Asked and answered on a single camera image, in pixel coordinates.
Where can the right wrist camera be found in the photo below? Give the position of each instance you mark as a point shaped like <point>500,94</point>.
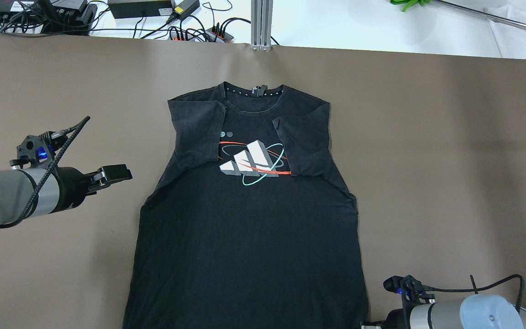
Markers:
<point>412,291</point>

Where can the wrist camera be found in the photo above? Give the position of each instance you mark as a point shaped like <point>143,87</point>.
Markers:
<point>38,151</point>
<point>412,291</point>

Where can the power strip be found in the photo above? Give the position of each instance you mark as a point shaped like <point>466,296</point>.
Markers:
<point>199,35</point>

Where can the black printed t-shirt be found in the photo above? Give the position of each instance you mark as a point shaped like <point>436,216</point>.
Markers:
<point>251,225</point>

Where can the aluminium frame post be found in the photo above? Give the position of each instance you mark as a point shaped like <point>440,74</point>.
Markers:
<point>261,21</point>

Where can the metal rod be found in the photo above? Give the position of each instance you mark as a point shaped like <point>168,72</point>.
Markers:
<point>489,16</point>

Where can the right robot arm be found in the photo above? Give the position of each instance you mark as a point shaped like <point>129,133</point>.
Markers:
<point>478,311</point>

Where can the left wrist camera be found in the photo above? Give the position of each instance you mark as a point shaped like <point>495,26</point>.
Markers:
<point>38,151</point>

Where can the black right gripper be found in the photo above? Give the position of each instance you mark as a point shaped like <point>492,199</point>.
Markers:
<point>396,318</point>

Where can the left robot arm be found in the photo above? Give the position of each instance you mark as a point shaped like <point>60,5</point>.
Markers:
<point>19,194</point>

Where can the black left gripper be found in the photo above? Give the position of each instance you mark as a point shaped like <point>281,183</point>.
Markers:
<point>71,187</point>

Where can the black computer box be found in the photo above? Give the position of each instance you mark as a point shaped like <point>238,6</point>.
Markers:
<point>49,17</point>

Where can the green object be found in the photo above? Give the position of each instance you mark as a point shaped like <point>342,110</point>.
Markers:
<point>409,3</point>

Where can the black power adapter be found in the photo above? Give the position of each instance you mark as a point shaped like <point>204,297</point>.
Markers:
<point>122,9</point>

